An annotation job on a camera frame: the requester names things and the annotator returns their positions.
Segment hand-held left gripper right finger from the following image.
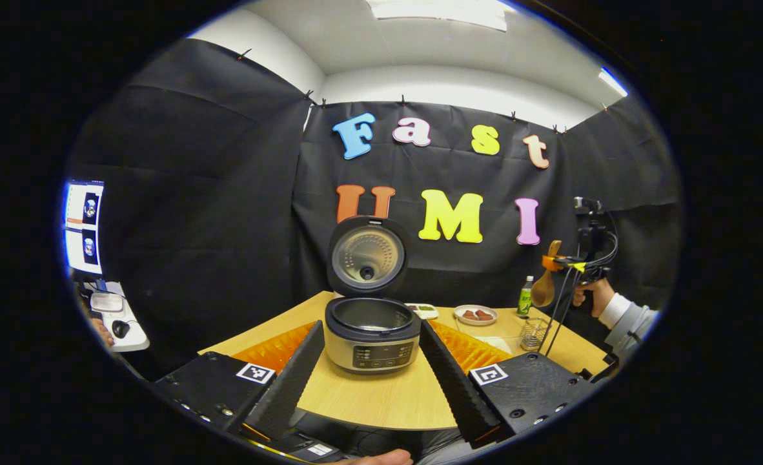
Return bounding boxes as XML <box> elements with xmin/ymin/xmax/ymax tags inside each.
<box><xmin>418</xmin><ymin>319</ymin><xmax>599</xmax><ymax>451</ymax></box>

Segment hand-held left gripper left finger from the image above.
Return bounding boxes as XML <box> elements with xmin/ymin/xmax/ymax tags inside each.
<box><xmin>151</xmin><ymin>320</ymin><xmax>326</xmax><ymax>444</ymax></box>

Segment wooden spoon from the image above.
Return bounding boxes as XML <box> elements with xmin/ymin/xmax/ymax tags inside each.
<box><xmin>531</xmin><ymin>240</ymin><xmax>564</xmax><ymax>309</ymax></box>

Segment wire chopstick holder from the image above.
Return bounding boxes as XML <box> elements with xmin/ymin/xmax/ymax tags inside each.
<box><xmin>519</xmin><ymin>316</ymin><xmax>551</xmax><ymax>352</ymax></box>

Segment black and silver rice cooker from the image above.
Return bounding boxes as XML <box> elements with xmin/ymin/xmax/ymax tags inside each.
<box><xmin>325</xmin><ymin>216</ymin><xmax>423</xmax><ymax>376</ymax></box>

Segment green drink bottle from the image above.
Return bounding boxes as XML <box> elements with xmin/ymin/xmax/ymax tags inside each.
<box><xmin>518</xmin><ymin>276</ymin><xmax>535</xmax><ymax>318</ymax></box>

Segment person's grey trousers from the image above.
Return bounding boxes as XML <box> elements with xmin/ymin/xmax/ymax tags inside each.
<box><xmin>414</xmin><ymin>426</ymin><xmax>476</xmax><ymax>465</ymax></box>

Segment round white plate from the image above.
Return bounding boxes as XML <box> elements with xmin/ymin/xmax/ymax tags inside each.
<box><xmin>453</xmin><ymin>305</ymin><xmax>499</xmax><ymax>327</ymax></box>

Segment white side table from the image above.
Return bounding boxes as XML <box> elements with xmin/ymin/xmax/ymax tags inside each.
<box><xmin>88</xmin><ymin>281</ymin><xmax>151</xmax><ymax>354</ymax></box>

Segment small ceiling light panel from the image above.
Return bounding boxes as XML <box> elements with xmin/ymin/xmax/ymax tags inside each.
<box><xmin>598</xmin><ymin>67</ymin><xmax>629</xmax><ymax>98</ymax></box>

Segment black backdrop cloth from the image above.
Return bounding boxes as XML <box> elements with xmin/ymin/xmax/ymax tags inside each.
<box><xmin>65</xmin><ymin>39</ymin><xmax>682</xmax><ymax>382</ymax></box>

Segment small white device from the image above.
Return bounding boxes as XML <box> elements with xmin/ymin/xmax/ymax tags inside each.
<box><xmin>91</xmin><ymin>293</ymin><xmax>125</xmax><ymax>314</ymax></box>

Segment computer monitor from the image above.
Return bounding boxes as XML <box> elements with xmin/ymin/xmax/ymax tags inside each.
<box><xmin>64</xmin><ymin>181</ymin><xmax>105</xmax><ymax>277</ymax></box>

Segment large ceiling light panel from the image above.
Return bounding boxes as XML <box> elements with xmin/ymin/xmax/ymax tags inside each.
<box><xmin>365</xmin><ymin>0</ymin><xmax>508</xmax><ymax>32</ymax></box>

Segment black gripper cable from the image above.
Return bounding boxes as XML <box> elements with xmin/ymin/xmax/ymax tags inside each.
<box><xmin>538</xmin><ymin>213</ymin><xmax>618</xmax><ymax>357</ymax></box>

